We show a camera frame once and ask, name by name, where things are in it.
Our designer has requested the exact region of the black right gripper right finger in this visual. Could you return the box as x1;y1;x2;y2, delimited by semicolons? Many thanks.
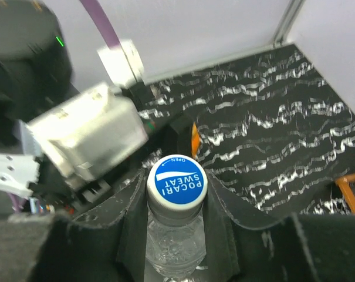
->
203;172;355;281

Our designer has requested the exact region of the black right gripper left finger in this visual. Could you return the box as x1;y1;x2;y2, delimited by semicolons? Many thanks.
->
0;169;148;281

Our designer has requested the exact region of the clear plastic bottle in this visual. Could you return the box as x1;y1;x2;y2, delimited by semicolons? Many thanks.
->
146;204;206;279

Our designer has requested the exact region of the white bottle cap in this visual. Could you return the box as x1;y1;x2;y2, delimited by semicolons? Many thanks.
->
147;155;208;214

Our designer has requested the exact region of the orange juice bottle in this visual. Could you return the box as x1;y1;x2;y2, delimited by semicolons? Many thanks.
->
191;123;200;158

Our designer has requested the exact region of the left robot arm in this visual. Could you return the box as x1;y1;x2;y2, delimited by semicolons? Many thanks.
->
0;1;77;213

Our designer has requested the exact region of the orange wooden shelf rack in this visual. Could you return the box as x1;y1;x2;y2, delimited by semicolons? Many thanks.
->
334;173;355;214

